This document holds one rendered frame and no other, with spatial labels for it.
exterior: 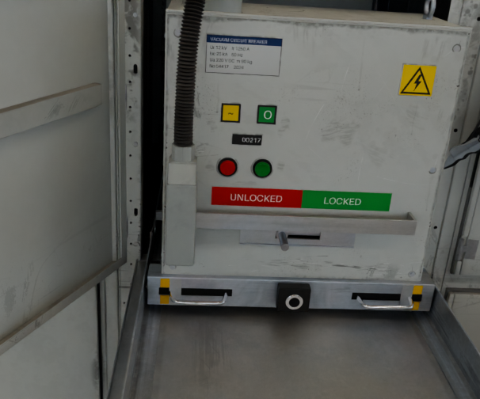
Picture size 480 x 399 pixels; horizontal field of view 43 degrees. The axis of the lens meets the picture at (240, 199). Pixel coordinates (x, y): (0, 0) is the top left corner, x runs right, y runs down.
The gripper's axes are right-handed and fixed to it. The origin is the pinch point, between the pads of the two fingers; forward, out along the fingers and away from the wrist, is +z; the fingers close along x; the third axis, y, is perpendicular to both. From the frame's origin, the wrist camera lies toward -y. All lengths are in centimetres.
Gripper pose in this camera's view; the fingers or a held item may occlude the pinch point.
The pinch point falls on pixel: (476, 188)
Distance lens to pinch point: 127.0
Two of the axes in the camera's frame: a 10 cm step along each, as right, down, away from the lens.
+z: -4.1, 8.6, 3.0
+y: -6.6, -0.5, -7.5
